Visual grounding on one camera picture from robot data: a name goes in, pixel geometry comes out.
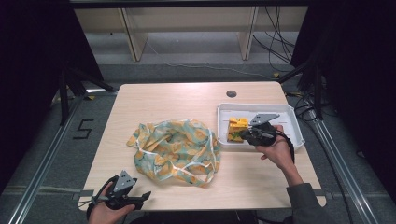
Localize aluminium floor rail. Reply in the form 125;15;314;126
306;108;379;224
7;92;89;224

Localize person's left hand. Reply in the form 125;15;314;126
88;183;136;224

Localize green orange-print shopping bag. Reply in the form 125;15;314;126
125;119;222;189

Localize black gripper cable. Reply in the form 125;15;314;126
275;130;296;164
86;175;120;219

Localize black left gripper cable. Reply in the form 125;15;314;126
86;175;120;219

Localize black floor cables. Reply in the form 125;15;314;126
286;91;316;123

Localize white plastic tray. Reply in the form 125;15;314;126
217;103;306;152

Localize black metal stand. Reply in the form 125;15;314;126
276;59;325;121
50;66;118;126

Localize black curtain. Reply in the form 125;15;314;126
290;0;396;188
0;0;105;194

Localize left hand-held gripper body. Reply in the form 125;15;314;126
106;170;144;210

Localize yellow snack packet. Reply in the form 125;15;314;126
227;117;249;144

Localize person's right hand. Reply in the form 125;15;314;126
255;124;295;171

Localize bundle of black cables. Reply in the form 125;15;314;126
251;6;297;73

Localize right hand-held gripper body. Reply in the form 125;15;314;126
248;113;280;147

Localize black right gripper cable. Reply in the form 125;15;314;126
275;130;296;164

